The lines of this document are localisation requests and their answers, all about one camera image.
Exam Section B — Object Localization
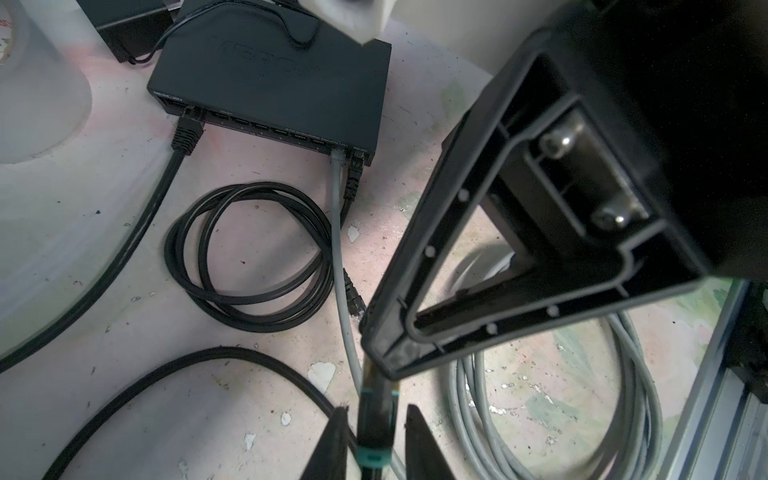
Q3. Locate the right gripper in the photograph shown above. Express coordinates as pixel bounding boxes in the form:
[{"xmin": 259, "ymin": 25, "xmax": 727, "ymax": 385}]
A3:
[{"xmin": 539, "ymin": 1, "xmax": 767, "ymax": 282}]

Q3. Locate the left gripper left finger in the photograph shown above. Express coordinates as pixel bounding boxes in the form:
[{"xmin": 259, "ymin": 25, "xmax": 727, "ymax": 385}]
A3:
[{"xmin": 300, "ymin": 407, "xmax": 349, "ymax": 480}]

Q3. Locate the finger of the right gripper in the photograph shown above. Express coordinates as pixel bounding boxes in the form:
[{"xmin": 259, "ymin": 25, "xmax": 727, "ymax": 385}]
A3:
[{"xmin": 362, "ymin": 29, "xmax": 711, "ymax": 380}]

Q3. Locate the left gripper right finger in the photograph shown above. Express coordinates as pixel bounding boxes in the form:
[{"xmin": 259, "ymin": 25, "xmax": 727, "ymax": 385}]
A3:
[{"xmin": 405, "ymin": 404, "xmax": 456, "ymax": 480}]

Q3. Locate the grey ethernet cable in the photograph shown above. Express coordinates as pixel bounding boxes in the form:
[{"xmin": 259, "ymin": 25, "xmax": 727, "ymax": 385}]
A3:
[{"xmin": 328, "ymin": 146, "xmax": 664, "ymax": 480}]

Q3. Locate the long black cable pair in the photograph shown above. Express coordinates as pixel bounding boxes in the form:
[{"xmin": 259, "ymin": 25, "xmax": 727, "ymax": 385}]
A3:
[{"xmin": 41, "ymin": 345, "xmax": 402, "ymax": 480}]

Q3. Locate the black network switch box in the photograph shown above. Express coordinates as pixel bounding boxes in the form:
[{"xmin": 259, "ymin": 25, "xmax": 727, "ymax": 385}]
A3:
[{"xmin": 147, "ymin": 1, "xmax": 392, "ymax": 164}]

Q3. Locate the short black ethernet cable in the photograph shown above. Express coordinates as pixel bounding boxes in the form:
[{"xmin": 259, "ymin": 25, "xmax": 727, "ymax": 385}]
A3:
[{"xmin": 0, "ymin": 107, "xmax": 205, "ymax": 376}]

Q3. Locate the black power adapter with cord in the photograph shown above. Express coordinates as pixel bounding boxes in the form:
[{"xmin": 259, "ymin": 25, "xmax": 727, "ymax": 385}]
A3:
[{"xmin": 78, "ymin": 0, "xmax": 323, "ymax": 66}]

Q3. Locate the clear tape roll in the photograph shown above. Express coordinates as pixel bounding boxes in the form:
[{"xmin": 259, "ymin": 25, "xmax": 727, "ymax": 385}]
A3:
[{"xmin": 1, "ymin": 1, "xmax": 92, "ymax": 164}]

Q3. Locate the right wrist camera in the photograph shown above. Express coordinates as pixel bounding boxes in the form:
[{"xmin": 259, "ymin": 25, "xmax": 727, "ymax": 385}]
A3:
[{"xmin": 299, "ymin": 0, "xmax": 397, "ymax": 44}]

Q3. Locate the aluminium mounting rail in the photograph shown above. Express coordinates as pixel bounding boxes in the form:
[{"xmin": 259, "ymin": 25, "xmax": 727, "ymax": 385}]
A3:
[{"xmin": 657, "ymin": 281, "xmax": 767, "ymax": 479}]

